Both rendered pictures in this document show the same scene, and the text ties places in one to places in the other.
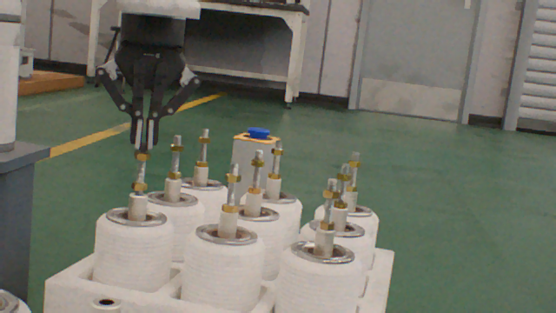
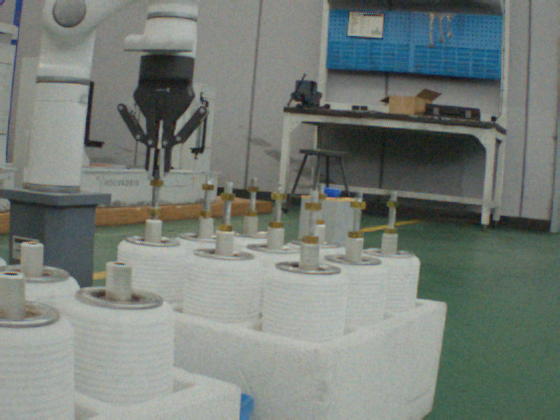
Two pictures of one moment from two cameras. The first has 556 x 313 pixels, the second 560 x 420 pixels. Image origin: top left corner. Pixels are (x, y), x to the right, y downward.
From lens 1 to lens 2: 0.34 m
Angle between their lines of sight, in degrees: 20
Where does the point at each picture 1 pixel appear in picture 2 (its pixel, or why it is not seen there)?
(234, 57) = (434, 181)
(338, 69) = (539, 190)
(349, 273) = (323, 283)
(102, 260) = not seen: hidden behind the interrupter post
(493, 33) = not seen: outside the picture
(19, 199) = (78, 235)
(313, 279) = (285, 288)
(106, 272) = not seen: hidden behind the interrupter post
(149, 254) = (155, 271)
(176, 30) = (181, 65)
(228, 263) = (213, 276)
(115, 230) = (126, 248)
